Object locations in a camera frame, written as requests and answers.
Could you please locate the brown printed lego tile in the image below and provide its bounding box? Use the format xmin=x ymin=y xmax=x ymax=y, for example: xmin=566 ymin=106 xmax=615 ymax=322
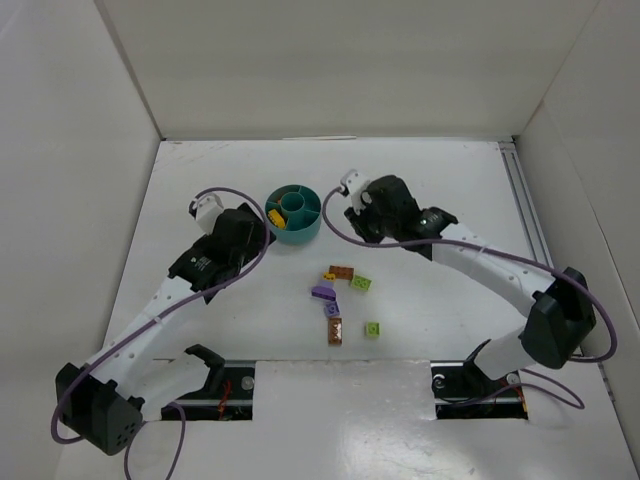
xmin=328 ymin=318 xmax=343 ymax=346

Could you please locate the aluminium rail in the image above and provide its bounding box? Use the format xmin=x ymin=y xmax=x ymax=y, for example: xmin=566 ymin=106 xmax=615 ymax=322
xmin=498 ymin=141 xmax=554 ymax=267

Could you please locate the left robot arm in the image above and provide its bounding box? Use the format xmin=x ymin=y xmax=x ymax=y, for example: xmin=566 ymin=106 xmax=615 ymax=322
xmin=52 ymin=203 xmax=274 ymax=456

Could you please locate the teal divided round container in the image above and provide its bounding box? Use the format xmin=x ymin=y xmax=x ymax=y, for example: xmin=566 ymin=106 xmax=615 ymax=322
xmin=264 ymin=184 xmax=321 ymax=246

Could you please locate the purple arch lego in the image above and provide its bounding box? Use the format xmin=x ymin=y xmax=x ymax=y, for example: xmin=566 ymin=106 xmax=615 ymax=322
xmin=311 ymin=279 xmax=337 ymax=302

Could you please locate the green lego brick 2x2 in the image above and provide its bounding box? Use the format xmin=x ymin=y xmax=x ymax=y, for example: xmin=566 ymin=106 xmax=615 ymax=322
xmin=350 ymin=274 xmax=372 ymax=292

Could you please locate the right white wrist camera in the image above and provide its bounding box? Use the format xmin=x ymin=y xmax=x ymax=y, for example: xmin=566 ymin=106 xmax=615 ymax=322
xmin=340 ymin=169 xmax=371 ymax=215

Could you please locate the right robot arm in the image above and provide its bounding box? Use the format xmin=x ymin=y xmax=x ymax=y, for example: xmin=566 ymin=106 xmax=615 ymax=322
xmin=340 ymin=170 xmax=596 ymax=380

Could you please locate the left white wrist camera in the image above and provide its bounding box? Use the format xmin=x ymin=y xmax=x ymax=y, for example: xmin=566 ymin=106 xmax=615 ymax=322
xmin=188 ymin=193 xmax=224 ymax=235

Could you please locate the brown lego plate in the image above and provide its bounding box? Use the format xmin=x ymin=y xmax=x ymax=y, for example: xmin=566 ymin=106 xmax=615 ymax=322
xmin=329 ymin=265 xmax=355 ymax=281

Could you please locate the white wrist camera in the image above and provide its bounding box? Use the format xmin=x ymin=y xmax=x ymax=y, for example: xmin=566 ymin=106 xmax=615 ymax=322
xmin=188 ymin=193 xmax=224 ymax=235
xmin=340 ymin=169 xmax=371 ymax=215

